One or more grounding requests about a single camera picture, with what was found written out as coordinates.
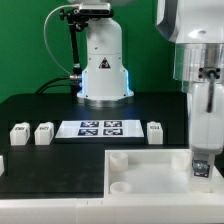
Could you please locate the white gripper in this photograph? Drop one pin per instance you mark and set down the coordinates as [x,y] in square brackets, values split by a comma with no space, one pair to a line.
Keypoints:
[206,129]

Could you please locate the white square tabletop part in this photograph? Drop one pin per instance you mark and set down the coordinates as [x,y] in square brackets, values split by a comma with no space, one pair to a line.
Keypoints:
[153,172]

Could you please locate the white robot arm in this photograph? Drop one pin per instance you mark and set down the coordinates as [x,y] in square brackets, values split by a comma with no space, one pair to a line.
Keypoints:
[196,27]

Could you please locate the white obstacle fence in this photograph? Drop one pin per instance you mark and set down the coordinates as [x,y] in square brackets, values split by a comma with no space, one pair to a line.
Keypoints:
[191,208]

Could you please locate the white block left edge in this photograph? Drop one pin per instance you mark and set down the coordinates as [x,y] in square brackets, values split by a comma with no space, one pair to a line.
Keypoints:
[1,165]

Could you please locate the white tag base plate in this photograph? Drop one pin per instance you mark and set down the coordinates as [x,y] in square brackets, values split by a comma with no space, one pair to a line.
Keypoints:
[100,129]

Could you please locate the black camera on stand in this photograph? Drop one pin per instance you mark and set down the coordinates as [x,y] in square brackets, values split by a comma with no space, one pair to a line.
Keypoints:
[99,9]

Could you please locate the black camera stand pole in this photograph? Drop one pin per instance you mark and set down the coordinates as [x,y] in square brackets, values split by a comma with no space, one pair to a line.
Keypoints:
[74,40]

